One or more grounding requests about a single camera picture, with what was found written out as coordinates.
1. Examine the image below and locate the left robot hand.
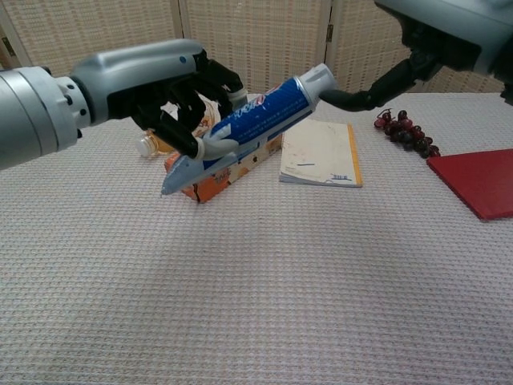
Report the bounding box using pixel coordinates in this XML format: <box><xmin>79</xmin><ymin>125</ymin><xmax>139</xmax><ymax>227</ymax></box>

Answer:
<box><xmin>70</xmin><ymin>38</ymin><xmax>247</xmax><ymax>160</ymax></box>

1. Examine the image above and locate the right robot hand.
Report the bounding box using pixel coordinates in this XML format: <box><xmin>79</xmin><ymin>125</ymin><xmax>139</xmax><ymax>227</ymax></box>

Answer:
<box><xmin>319</xmin><ymin>0</ymin><xmax>513</xmax><ymax>114</ymax></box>

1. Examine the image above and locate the blue and white toothpaste tube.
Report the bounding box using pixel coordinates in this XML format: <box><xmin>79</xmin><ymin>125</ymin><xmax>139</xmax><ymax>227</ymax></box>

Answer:
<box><xmin>160</xmin><ymin>63</ymin><xmax>337</xmax><ymax>197</ymax></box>

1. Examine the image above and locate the yellow tea plastic bottle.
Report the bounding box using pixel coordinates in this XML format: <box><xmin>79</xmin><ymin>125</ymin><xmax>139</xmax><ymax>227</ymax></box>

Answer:
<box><xmin>135</xmin><ymin>95</ymin><xmax>222</xmax><ymax>158</ymax></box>

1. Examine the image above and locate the dark red grape bunch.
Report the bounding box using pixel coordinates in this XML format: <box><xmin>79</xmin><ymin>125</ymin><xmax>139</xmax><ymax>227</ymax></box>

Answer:
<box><xmin>373</xmin><ymin>106</ymin><xmax>442</xmax><ymax>160</ymax></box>

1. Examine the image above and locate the orange cardboard snack box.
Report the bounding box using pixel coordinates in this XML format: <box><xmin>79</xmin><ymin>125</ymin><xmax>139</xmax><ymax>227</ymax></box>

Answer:
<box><xmin>164</xmin><ymin>131</ymin><xmax>284</xmax><ymax>205</ymax></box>

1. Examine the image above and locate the red flat board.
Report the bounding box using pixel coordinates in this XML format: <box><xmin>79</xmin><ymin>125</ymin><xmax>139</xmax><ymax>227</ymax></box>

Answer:
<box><xmin>426</xmin><ymin>148</ymin><xmax>513</xmax><ymax>221</ymax></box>

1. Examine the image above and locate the cream notebook with yellow spine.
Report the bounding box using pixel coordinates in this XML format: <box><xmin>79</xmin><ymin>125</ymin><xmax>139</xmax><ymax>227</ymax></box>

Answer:
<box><xmin>278</xmin><ymin>117</ymin><xmax>365</xmax><ymax>188</ymax></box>

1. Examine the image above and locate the beige woven tablecloth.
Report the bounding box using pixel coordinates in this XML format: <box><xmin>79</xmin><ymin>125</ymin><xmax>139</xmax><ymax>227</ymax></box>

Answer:
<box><xmin>0</xmin><ymin>92</ymin><xmax>513</xmax><ymax>385</ymax></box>

